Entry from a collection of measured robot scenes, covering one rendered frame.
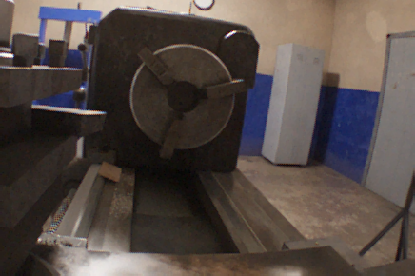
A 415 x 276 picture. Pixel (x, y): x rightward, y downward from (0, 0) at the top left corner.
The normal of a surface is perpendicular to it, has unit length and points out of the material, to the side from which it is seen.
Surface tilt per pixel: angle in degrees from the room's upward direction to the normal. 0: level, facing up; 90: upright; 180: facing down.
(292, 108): 90
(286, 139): 90
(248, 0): 90
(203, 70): 90
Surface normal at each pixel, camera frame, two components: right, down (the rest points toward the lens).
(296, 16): 0.19, 0.15
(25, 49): 0.79, 0.18
